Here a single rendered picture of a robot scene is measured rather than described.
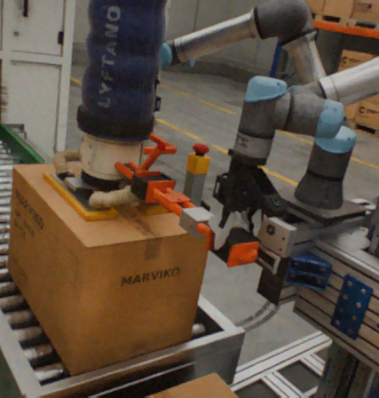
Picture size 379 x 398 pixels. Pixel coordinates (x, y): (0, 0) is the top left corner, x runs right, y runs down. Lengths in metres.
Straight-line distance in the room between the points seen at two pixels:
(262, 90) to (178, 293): 0.75
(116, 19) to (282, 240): 0.76
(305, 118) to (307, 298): 0.78
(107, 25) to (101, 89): 0.16
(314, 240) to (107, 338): 0.68
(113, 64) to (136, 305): 0.66
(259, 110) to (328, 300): 0.80
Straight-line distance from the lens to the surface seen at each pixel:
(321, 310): 1.66
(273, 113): 1.00
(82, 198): 1.49
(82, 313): 1.38
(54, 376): 1.53
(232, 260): 1.06
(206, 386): 1.54
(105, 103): 1.42
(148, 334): 1.55
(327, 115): 1.02
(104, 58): 1.41
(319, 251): 1.59
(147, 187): 1.30
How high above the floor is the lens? 1.54
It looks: 21 degrees down
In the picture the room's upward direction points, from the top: 10 degrees clockwise
